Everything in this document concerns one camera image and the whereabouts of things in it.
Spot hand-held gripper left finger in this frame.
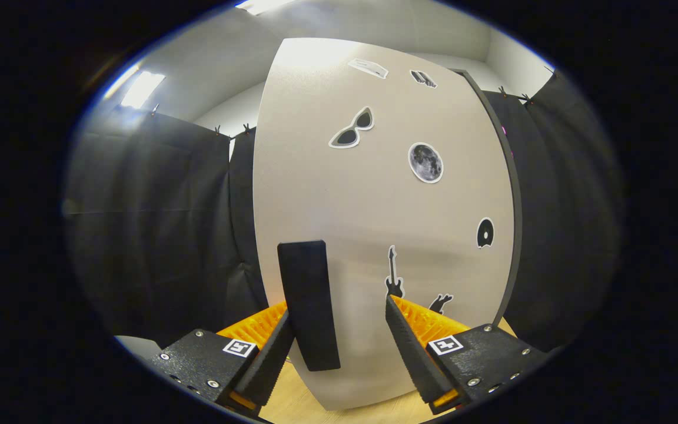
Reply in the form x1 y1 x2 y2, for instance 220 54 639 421
148 302 296 416

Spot long ceiling light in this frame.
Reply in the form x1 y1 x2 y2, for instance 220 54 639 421
236 0 295 15

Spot narrow ceiling light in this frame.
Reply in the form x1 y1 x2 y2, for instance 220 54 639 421
120 71 166 110

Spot black backdrop cloth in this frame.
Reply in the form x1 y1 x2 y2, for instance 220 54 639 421
62 71 622 354

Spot black door handle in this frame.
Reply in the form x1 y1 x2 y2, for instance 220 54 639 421
277 240 341 372

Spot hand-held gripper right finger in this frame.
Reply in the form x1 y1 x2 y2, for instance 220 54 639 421
385 294 550 415

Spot beige shoe cabinet door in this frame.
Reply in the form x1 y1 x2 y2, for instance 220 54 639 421
252 37 516 411

